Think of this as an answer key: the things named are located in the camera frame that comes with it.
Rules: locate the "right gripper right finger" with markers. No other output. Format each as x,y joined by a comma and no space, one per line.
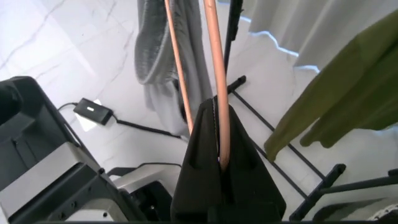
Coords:
248,186

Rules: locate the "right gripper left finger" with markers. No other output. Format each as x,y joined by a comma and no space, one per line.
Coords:
199,174

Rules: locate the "pink clothes hanger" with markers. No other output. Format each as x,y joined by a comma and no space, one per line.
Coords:
217,62

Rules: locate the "pale grey shorts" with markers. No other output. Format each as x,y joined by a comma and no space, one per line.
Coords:
155,46

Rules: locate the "green long-sleeved shirt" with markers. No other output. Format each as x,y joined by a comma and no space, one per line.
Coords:
357,93

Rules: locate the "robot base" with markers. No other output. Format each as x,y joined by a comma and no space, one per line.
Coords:
46,161

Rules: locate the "white laundry basket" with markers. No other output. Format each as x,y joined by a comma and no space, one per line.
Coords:
387,214

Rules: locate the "black clothes rack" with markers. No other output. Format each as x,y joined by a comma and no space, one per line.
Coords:
236,25

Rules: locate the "black power adapter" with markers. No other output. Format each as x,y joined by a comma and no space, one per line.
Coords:
93,111

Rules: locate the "white curtain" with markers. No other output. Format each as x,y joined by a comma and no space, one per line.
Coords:
326,28

